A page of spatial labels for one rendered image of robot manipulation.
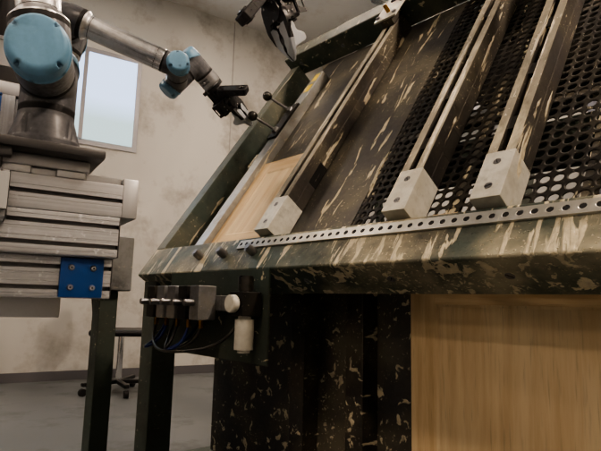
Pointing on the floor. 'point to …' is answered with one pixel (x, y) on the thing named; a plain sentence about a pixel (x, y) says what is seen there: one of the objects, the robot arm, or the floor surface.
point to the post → (99, 374)
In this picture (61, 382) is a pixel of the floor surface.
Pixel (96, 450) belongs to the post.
